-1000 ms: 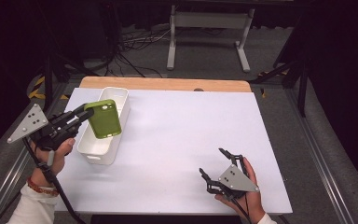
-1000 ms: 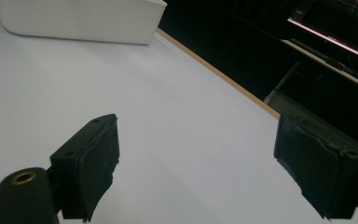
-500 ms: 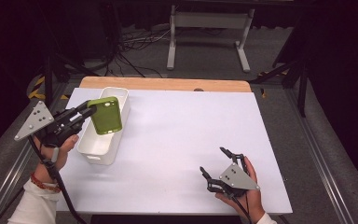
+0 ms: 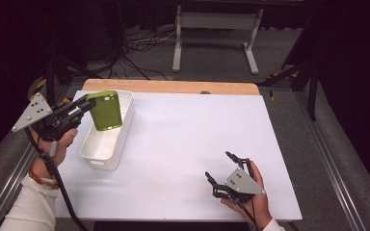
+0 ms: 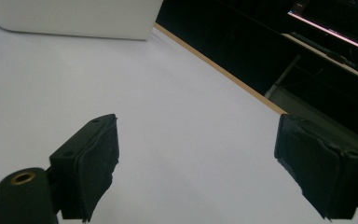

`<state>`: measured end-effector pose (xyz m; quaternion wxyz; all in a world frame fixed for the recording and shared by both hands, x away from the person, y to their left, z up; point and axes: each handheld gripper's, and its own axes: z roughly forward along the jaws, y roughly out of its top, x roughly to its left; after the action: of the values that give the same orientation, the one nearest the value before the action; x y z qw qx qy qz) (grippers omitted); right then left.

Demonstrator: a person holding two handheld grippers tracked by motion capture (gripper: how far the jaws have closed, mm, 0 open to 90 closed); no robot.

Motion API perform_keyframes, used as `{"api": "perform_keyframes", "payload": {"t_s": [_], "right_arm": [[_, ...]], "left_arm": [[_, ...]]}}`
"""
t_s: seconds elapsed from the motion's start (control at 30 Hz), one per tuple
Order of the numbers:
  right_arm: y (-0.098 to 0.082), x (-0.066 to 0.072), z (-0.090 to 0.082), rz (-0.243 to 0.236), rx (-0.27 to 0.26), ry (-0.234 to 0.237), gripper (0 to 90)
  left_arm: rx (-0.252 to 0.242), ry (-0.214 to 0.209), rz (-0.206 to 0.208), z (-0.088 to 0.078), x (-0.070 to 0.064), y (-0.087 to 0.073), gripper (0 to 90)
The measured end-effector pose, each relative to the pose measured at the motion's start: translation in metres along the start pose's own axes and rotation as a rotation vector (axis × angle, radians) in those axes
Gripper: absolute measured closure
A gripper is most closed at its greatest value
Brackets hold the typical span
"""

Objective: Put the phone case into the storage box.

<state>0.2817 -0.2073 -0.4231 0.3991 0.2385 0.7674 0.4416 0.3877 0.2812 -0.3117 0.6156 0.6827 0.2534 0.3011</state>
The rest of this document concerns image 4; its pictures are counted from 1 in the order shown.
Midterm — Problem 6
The black tripod stand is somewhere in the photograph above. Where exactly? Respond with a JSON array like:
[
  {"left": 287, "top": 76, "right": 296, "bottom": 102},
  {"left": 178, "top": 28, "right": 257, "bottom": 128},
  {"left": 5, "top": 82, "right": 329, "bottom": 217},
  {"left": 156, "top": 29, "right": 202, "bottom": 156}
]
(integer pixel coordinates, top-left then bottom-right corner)
[
  {"left": 257, "top": 59, "right": 321, "bottom": 122},
  {"left": 41, "top": 52, "right": 105, "bottom": 107}
]

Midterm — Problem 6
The yellow black floor tape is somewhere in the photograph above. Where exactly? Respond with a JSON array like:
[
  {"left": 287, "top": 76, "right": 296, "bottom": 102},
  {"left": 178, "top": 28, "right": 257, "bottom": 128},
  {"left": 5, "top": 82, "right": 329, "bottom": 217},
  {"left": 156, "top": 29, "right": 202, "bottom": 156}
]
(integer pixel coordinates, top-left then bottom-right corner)
[{"left": 28, "top": 78, "right": 72, "bottom": 104}]

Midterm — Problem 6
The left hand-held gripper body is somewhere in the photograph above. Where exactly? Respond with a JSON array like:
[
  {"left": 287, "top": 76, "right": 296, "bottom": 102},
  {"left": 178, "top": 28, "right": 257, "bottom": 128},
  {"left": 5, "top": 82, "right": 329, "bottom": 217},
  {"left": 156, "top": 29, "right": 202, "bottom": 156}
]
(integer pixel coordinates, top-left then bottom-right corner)
[{"left": 12, "top": 92, "right": 85, "bottom": 142}]

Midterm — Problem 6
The left hand-held gripper black cable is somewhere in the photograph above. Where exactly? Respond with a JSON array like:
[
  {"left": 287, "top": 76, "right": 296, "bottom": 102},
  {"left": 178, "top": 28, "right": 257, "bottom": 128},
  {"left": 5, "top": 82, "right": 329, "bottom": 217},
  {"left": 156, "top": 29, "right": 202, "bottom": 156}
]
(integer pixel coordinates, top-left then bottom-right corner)
[{"left": 24, "top": 127, "right": 91, "bottom": 231}]

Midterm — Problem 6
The person's left hand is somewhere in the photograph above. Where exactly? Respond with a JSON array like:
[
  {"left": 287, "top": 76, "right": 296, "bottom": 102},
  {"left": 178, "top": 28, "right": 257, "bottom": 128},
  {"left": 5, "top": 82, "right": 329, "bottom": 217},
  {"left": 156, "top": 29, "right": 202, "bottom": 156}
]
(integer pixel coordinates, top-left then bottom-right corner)
[{"left": 31, "top": 127, "right": 79, "bottom": 179}]

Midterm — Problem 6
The aluminium floor rail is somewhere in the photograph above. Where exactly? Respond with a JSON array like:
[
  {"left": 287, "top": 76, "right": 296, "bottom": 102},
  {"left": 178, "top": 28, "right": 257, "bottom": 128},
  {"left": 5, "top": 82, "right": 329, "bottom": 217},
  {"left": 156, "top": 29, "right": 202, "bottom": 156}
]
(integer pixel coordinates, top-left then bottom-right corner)
[
  {"left": 294, "top": 90, "right": 370, "bottom": 231},
  {"left": 0, "top": 85, "right": 76, "bottom": 231}
]

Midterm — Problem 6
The right hand-held gripper black cable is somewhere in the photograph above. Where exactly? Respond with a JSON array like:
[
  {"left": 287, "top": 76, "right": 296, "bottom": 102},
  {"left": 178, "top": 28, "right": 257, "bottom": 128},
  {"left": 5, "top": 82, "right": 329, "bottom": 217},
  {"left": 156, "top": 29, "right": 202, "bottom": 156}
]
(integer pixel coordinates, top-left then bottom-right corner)
[{"left": 236, "top": 196, "right": 262, "bottom": 231}]

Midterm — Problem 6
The hand-held gripper black cable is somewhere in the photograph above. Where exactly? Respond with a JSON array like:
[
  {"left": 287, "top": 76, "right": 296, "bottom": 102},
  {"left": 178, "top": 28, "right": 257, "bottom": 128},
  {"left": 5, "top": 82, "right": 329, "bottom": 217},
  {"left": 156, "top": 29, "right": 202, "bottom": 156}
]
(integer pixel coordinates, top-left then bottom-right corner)
[
  {"left": 236, "top": 196, "right": 262, "bottom": 231},
  {"left": 24, "top": 127, "right": 91, "bottom": 231}
]

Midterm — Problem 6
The white metal stand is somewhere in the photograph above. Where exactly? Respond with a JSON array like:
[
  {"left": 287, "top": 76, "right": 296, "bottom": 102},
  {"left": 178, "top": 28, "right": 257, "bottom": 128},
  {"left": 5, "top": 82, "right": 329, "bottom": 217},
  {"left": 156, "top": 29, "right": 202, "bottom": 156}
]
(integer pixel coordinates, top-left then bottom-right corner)
[{"left": 172, "top": 4, "right": 265, "bottom": 76}]

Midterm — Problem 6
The person's right hand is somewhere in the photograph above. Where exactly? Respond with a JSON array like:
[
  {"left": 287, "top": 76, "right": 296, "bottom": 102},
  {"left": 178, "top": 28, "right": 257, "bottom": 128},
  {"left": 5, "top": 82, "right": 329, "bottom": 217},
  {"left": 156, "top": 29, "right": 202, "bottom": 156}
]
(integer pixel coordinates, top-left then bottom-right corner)
[{"left": 220, "top": 161, "right": 273, "bottom": 230}]

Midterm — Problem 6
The red bead bracelet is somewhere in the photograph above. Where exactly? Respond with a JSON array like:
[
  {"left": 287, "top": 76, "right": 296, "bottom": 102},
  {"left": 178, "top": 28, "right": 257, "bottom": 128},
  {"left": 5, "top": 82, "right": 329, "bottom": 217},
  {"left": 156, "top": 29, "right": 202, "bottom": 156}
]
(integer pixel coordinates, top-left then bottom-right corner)
[{"left": 27, "top": 167, "right": 61, "bottom": 191}]

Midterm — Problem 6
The bundle of floor cables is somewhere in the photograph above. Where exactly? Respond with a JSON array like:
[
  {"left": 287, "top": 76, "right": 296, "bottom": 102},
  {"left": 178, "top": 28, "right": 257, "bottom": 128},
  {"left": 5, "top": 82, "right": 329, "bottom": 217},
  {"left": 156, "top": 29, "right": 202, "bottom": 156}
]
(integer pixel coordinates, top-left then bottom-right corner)
[{"left": 104, "top": 27, "right": 176, "bottom": 81}]

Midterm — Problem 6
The white board table cover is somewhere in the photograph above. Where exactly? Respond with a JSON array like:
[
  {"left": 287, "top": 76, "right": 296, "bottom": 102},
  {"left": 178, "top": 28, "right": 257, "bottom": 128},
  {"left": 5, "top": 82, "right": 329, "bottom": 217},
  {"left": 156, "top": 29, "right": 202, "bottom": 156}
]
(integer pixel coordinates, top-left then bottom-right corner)
[{"left": 52, "top": 90, "right": 304, "bottom": 223}]

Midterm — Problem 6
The white plastic storage bin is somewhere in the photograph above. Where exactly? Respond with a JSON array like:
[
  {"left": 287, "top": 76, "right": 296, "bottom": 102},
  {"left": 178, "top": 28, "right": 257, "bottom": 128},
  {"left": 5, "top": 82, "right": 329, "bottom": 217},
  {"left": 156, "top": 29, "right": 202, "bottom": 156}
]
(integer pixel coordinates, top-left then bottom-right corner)
[{"left": 79, "top": 89, "right": 136, "bottom": 171}]

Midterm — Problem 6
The green phone case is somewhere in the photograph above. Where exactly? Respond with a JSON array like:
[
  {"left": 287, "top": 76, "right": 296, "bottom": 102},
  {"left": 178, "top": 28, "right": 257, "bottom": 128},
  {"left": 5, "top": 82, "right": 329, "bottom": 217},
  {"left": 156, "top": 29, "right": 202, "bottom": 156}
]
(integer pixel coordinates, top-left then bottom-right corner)
[{"left": 86, "top": 90, "right": 123, "bottom": 132}]

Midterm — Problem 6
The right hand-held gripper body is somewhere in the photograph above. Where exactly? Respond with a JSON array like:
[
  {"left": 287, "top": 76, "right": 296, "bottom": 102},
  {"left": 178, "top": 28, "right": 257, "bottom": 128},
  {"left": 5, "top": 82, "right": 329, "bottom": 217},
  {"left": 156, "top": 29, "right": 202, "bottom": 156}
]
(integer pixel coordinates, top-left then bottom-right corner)
[{"left": 211, "top": 157, "right": 267, "bottom": 204}]

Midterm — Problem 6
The wooden table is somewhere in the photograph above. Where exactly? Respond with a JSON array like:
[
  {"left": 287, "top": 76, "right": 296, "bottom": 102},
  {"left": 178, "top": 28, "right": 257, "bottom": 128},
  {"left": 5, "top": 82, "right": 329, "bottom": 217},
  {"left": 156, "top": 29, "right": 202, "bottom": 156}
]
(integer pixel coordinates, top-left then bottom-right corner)
[{"left": 81, "top": 78, "right": 261, "bottom": 96}]

